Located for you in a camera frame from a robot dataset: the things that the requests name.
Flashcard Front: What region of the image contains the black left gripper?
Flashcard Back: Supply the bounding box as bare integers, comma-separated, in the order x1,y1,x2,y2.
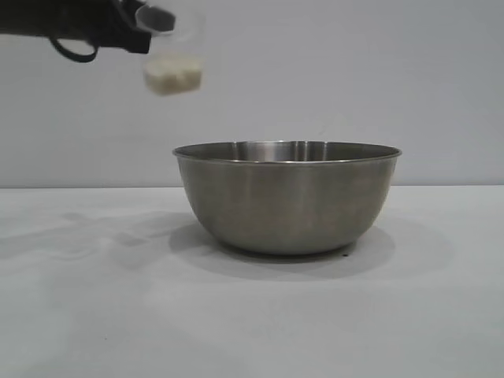
0,0,176,54

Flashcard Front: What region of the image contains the clear plastic measuring cup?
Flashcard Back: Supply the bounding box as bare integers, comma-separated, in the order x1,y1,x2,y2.
133,0,208,98

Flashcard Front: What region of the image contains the white uncooked rice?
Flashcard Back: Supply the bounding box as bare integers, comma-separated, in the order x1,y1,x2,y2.
142,54,204,97

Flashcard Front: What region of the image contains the stainless steel mixing bowl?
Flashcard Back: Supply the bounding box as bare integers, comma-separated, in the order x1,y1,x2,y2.
172,139,403,255

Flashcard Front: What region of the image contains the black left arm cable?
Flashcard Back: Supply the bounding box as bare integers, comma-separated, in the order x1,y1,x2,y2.
49,37,99,64

